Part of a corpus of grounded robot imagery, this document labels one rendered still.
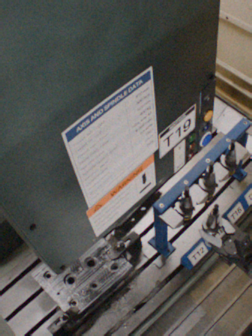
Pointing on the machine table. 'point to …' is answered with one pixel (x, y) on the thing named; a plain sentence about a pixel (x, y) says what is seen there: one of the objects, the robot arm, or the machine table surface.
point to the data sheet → (114, 137)
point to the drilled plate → (109, 280)
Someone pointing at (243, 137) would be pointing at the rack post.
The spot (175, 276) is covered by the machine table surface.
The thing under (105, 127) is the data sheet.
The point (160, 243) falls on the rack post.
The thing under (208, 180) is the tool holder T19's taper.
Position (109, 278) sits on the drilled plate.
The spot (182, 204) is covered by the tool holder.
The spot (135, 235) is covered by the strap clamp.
